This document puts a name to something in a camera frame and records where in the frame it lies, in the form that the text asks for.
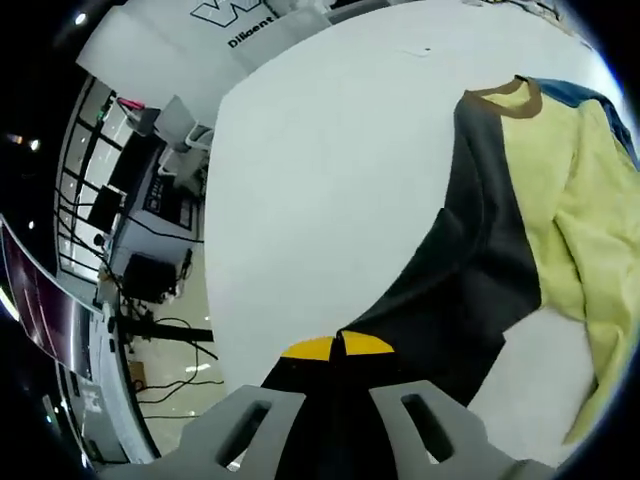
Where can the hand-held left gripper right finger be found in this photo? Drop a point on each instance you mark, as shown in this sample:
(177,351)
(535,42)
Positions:
(400,430)

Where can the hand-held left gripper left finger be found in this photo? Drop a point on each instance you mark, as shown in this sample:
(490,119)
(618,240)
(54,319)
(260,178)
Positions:
(240,440)

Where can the yellow grey blue garment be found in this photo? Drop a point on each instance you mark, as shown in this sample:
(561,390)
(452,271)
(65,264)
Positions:
(575,200)

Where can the small brown cardboard box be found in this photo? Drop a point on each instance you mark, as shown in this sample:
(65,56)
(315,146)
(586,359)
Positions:
(137,372)

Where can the black box under desk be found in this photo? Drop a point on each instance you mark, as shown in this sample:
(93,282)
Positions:
(147,275)

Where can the white cabinet with black panels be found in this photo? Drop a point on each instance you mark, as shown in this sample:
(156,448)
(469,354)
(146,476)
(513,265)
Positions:
(145,225)

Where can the black desktop monitor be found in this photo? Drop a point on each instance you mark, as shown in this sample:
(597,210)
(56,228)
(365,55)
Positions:
(106,207)

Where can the white office chair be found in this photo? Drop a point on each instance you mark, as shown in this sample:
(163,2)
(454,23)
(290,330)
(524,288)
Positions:
(175,117)

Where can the grey hanging bag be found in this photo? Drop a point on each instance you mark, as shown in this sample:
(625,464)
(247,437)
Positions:
(145,120)

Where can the white flush table power strip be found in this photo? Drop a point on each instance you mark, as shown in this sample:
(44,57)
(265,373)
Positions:
(417,51)

